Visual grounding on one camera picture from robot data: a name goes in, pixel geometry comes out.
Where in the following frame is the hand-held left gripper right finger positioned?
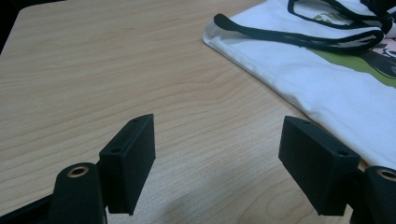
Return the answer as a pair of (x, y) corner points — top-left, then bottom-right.
(277, 115), (361, 217)

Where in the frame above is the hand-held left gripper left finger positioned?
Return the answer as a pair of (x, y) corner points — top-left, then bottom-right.
(98, 113), (157, 217)

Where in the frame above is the white printed tank top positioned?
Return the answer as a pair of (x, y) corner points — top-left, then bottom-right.
(203, 0), (396, 171)

